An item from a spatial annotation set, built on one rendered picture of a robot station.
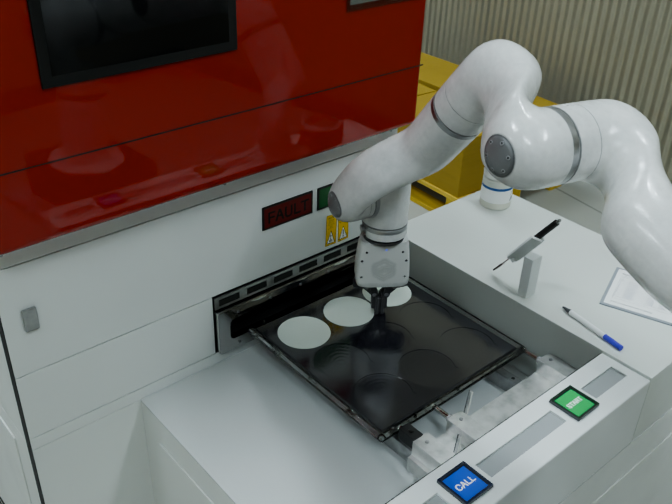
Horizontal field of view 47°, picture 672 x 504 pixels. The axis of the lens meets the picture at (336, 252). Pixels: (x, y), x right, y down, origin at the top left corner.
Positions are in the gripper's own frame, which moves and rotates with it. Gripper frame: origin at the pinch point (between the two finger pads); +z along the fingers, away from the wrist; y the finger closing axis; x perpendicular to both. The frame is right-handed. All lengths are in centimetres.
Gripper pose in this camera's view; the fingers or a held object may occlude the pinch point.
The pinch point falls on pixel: (378, 302)
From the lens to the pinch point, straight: 152.1
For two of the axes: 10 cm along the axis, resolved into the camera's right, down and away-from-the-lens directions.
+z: -0.3, 8.5, 5.2
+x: -0.9, -5.2, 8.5
